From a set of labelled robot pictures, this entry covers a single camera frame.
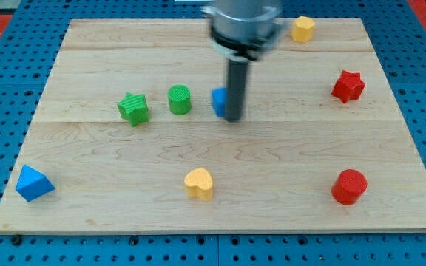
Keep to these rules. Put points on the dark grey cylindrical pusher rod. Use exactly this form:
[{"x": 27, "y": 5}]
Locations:
[{"x": 236, "y": 83}]

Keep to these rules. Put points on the yellow hexagon block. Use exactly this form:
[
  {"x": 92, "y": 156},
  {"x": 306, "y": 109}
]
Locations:
[{"x": 303, "y": 29}]

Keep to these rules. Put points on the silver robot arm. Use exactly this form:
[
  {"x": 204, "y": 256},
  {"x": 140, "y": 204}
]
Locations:
[{"x": 242, "y": 31}]

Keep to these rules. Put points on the blue cube block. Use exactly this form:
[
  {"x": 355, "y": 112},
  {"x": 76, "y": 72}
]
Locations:
[{"x": 219, "y": 101}]

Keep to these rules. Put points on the green cylinder block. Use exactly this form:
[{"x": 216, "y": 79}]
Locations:
[{"x": 179, "y": 97}]

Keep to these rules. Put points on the green star block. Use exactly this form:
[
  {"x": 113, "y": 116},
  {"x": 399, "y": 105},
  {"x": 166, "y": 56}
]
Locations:
[{"x": 134, "y": 109}]

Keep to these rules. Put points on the red star block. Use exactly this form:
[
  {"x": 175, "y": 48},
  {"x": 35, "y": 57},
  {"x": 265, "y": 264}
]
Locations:
[{"x": 349, "y": 86}]

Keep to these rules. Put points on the yellow heart block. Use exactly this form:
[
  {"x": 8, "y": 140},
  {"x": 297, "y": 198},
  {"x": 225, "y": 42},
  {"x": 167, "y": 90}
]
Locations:
[{"x": 198, "y": 183}]

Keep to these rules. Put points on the light wooden board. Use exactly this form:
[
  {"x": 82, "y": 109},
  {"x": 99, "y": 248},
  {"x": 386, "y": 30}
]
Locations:
[{"x": 272, "y": 171}]

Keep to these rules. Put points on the red cylinder block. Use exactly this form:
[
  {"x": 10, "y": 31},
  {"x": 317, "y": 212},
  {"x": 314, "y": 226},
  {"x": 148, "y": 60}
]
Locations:
[{"x": 349, "y": 187}]

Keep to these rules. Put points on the blue triangle block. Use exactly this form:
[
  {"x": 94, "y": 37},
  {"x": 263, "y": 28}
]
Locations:
[{"x": 32, "y": 184}]

